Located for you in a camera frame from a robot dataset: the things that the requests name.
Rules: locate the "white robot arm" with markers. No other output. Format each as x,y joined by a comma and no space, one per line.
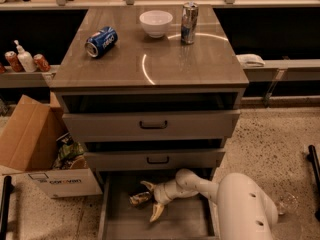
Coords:
245,211

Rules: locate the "black bar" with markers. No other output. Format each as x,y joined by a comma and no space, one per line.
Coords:
4,207
313,159

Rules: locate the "white cardboard box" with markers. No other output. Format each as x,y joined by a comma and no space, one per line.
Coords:
66,183

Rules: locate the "clear glass cup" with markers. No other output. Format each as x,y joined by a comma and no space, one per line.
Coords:
286,203

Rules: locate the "grey drawer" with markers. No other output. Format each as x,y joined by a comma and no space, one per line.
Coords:
151,126
154,160
182,219

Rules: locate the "grey drawer cabinet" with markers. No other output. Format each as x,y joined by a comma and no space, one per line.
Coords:
143,74

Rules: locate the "middle grey drawer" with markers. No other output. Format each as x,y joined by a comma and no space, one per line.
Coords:
154,160

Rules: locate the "red soda can left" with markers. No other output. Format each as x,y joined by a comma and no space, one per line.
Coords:
13,61

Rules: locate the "brown cardboard box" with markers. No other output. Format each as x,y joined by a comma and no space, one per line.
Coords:
28,141

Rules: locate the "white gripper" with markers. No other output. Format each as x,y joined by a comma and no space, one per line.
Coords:
164,193

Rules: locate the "green snack bag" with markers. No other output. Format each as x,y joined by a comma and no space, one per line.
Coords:
70,154

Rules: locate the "bottom grey drawer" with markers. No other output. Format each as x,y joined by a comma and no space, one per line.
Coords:
182,219

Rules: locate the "white folded cloth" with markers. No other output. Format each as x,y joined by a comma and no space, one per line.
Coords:
250,60

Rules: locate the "orange gold soda can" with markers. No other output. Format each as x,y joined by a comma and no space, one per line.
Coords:
140,198

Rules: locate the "black bar left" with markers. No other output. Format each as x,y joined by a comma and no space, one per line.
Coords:
4,207

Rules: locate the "tall silver blue can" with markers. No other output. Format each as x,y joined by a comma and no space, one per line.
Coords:
189,22

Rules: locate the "blue pepsi can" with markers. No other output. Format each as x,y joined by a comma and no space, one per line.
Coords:
101,42

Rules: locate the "top grey drawer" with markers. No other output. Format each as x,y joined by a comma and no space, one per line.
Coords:
151,126

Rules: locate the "black bar right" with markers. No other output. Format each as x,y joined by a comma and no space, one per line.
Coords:
313,159

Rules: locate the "white bowl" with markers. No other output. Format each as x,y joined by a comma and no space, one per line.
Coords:
155,23

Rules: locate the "red soda can right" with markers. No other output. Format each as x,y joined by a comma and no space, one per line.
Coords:
41,63

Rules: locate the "white pump bottle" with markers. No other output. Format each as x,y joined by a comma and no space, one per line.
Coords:
25,58

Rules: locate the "red soda can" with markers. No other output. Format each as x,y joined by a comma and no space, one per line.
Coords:
41,63
13,61

